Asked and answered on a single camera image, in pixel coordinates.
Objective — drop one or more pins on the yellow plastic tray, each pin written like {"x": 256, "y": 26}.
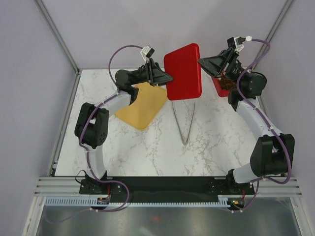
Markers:
{"x": 149, "y": 102}

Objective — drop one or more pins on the metal tongs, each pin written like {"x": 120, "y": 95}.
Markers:
{"x": 184, "y": 111}

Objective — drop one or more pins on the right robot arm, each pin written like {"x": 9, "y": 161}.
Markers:
{"x": 272, "y": 156}

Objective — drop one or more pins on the right aluminium frame post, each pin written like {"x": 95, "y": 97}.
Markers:
{"x": 276, "y": 25}

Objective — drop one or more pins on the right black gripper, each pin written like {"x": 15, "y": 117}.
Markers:
{"x": 215, "y": 65}

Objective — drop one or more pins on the left aluminium frame post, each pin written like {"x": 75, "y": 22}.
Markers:
{"x": 57, "y": 35}

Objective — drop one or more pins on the red box lid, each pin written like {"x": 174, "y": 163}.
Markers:
{"x": 182, "y": 64}

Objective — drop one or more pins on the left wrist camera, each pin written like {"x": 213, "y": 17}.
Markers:
{"x": 146, "y": 52}

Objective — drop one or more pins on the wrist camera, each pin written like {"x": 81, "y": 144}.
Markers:
{"x": 237, "y": 43}
{"x": 146, "y": 52}

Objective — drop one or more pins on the aluminium frame post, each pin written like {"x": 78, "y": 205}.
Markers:
{"x": 57, "y": 35}
{"x": 276, "y": 25}

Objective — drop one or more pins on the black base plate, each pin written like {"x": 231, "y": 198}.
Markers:
{"x": 165, "y": 189}

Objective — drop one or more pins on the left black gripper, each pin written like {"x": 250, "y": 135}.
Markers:
{"x": 154, "y": 74}

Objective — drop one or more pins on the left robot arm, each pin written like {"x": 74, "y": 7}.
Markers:
{"x": 92, "y": 125}

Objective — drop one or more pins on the red chocolate box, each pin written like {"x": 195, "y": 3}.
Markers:
{"x": 223, "y": 85}

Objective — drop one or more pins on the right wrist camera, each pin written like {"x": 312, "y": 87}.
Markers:
{"x": 237, "y": 43}

